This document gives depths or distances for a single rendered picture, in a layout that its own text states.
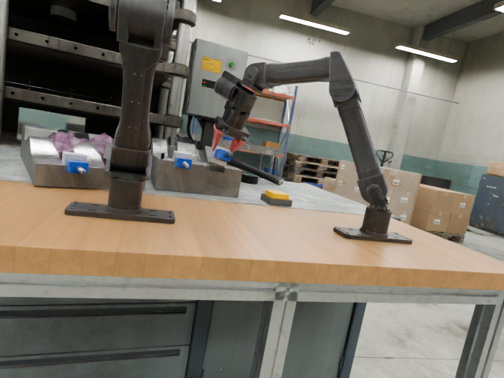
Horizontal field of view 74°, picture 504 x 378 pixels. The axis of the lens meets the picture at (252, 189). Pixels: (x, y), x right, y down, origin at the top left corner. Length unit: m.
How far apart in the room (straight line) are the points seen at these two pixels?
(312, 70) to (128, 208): 0.57
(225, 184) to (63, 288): 0.61
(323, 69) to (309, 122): 7.31
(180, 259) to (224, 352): 0.79
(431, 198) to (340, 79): 4.62
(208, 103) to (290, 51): 6.42
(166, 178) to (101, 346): 0.54
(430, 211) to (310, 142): 3.76
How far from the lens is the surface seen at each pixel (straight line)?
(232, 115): 1.00
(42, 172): 0.92
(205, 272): 0.55
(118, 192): 0.68
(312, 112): 8.25
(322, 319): 1.40
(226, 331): 1.25
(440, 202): 5.50
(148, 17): 0.57
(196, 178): 1.03
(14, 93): 1.90
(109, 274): 0.54
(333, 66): 0.90
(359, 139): 0.88
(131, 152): 0.67
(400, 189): 4.91
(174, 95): 1.75
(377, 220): 0.87
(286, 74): 0.95
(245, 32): 8.08
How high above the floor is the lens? 0.99
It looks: 8 degrees down
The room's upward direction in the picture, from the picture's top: 10 degrees clockwise
